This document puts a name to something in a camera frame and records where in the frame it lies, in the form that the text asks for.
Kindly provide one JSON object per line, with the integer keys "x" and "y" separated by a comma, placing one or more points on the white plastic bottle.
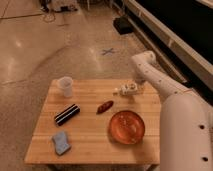
{"x": 126, "y": 89}

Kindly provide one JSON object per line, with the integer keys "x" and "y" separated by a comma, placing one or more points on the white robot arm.
{"x": 185, "y": 120}

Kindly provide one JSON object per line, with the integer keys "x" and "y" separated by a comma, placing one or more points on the red brown sweet potato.
{"x": 104, "y": 107}

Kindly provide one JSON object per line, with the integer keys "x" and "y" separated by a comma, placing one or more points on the wooden table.
{"x": 87, "y": 131}

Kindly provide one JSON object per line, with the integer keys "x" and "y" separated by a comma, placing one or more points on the translucent plastic cup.
{"x": 65, "y": 85}

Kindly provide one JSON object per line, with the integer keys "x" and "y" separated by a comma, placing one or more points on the black white striped box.
{"x": 67, "y": 114}

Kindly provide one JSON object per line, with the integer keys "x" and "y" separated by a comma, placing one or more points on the orange patterned bowl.
{"x": 126, "y": 127}

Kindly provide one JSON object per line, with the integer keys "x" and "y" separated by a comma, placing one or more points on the black box on floor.
{"x": 122, "y": 25}

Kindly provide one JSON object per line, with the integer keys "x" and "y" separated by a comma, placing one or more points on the blue sponge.
{"x": 61, "y": 143}

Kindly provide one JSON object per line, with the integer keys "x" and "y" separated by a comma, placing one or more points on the long white black bench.
{"x": 184, "y": 26}

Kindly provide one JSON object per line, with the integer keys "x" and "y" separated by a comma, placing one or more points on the white equipment with cables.
{"x": 58, "y": 5}

